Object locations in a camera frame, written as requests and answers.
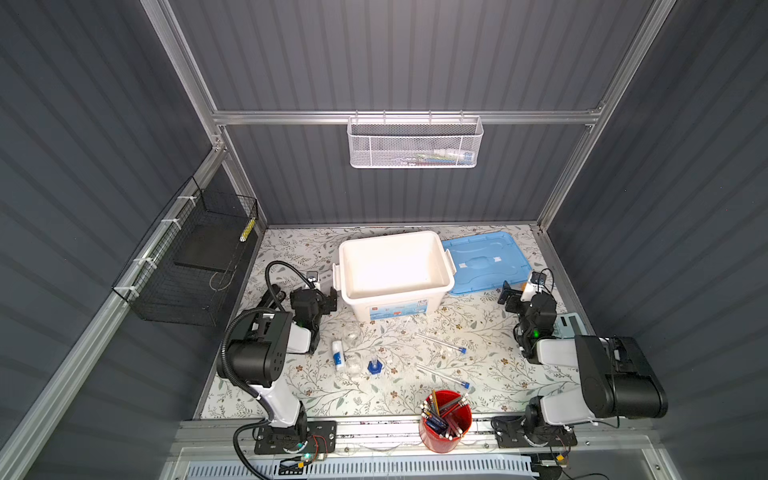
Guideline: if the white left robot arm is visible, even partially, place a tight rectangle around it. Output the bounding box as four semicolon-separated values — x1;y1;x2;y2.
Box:
216;260;338;436

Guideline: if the teal calculator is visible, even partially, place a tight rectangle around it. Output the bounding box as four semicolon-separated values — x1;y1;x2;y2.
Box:
553;312;588;339

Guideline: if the white blue small bottle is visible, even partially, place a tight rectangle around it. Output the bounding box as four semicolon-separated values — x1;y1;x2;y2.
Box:
331;340;347;371

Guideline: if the clear glass flask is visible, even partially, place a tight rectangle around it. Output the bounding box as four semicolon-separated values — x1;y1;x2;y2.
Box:
342;323;363;350

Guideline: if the blue plastic bin lid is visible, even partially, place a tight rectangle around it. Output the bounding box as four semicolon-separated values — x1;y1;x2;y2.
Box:
442;232;532;295

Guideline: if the white plastic storage bin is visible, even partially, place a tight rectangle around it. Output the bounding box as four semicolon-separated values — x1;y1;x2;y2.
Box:
332;231;457;322

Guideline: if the blue bottle cap piece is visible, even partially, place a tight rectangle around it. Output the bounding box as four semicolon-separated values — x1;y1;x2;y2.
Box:
367;358;383;375

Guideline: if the yellow item in basket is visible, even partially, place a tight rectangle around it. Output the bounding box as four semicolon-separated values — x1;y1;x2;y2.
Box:
239;218;256;243

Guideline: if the red pencil cup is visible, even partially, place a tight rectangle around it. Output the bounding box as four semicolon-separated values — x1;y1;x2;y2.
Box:
419;390;473;454

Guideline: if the black wire side basket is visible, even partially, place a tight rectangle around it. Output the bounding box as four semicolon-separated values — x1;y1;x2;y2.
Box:
113;179;259;327

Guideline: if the white wire wall basket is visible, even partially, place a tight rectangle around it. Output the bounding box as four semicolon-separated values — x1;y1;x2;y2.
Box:
346;114;484;169

